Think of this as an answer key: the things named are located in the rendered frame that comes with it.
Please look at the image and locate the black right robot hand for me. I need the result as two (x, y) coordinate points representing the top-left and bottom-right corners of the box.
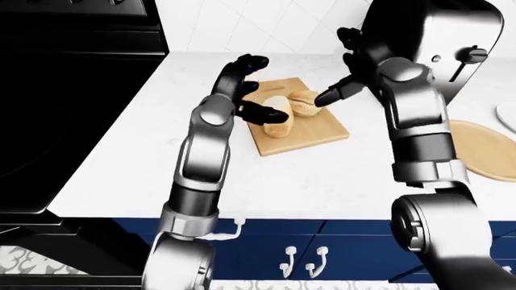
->
(315, 27), (391, 108)

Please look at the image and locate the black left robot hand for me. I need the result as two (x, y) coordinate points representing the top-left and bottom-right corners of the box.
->
(210, 53), (291, 127)

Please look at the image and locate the wooden cutting board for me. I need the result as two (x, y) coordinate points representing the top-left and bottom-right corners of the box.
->
(240, 77), (350, 157)

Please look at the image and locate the round wooden board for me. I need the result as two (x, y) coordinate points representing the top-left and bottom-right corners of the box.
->
(448, 118), (516, 183)

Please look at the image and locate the long white bread loaf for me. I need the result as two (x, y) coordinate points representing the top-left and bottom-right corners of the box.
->
(261, 95), (296, 139)

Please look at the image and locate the round seeded bread roll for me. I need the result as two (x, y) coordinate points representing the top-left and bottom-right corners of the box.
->
(289, 89), (326, 118)

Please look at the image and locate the chrome toaster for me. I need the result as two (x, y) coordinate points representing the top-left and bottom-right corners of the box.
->
(360, 0), (506, 108)

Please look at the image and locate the white plate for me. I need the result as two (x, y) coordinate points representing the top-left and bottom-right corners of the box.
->
(494, 101), (516, 134)

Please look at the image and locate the black stove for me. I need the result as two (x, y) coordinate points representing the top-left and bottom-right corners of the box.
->
(0, 0), (170, 275)

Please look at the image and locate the blue base cabinet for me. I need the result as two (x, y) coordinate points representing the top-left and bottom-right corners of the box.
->
(111, 216), (516, 285)

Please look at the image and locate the white drawer handle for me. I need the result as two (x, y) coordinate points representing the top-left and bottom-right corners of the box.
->
(196, 217), (247, 242)

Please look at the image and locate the white cabinet door handle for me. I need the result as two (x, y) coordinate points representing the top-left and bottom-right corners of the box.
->
(279, 246), (299, 280)
(305, 246), (329, 278)

